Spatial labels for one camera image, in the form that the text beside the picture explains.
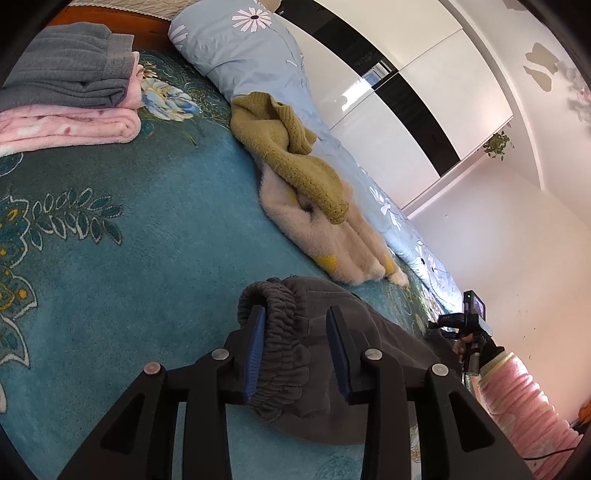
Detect olive knit sweater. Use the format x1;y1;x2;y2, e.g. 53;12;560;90
229;91;352;226

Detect teal floral blanket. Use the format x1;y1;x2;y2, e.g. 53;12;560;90
0;48;462;480

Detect beige wall sticker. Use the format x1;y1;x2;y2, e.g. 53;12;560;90
523;42;560;92

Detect dark grey pants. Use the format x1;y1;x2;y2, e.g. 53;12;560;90
237;275;463;446

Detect white and black wardrobe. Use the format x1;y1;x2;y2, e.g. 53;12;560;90
276;0;515;214

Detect wooden headboard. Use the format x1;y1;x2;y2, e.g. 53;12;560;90
45;4;172;48

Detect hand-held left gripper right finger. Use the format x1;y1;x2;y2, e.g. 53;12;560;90
325;306;536;480

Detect black cable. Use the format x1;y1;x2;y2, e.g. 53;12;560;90
522;433;583;463

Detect folded pink fleece garment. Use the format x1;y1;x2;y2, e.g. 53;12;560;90
0;50;147;158

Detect light blue floral duvet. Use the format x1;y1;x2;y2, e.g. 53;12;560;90
168;0;465;315

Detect person's right forearm pink sleeve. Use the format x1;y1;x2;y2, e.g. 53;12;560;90
477;337;583;468

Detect green plant decoration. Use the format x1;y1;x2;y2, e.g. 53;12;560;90
482;131;515;161

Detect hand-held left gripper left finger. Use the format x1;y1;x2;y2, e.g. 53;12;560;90
58;305;268;480

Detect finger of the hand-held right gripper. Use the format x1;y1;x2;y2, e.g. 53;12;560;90
427;313;464;331

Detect folded grey garment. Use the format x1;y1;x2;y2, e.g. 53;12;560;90
0;21;136;112

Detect cream fluffy garment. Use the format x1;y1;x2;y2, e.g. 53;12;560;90
257;165;411;286

